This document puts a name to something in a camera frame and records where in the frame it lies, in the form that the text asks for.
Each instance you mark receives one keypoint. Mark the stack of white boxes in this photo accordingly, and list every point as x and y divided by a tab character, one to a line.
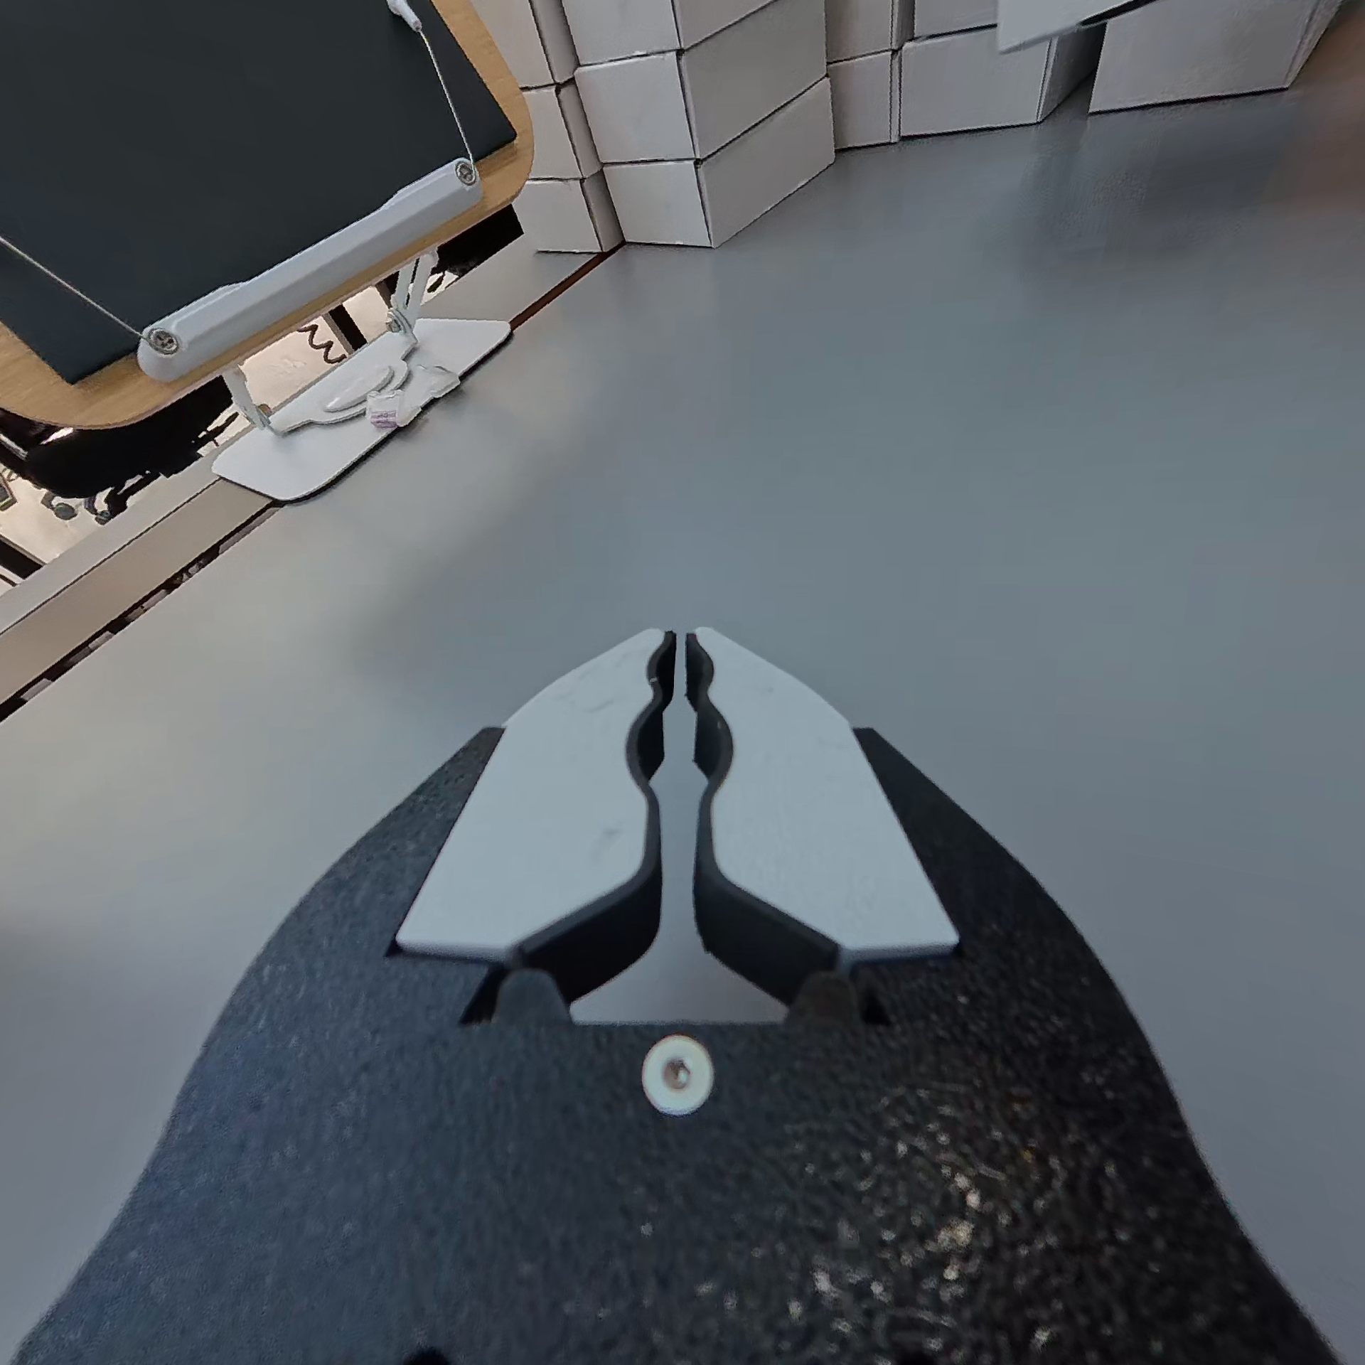
746	107

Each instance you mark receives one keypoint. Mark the small clear plastic piece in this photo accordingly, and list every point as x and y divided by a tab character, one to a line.
389	409

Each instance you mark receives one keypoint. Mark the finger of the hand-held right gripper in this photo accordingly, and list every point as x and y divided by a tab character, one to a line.
1039	22

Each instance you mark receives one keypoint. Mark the dark tablet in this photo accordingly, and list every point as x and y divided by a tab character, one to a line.
213	138

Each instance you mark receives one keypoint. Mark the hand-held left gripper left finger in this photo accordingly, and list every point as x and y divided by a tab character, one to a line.
543	811

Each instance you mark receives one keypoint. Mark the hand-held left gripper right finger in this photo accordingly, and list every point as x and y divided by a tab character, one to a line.
810	821

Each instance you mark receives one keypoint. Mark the black office chair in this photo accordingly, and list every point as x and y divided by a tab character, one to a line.
106	458

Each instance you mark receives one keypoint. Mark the wooden book stand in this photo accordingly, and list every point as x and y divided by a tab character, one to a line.
319	241

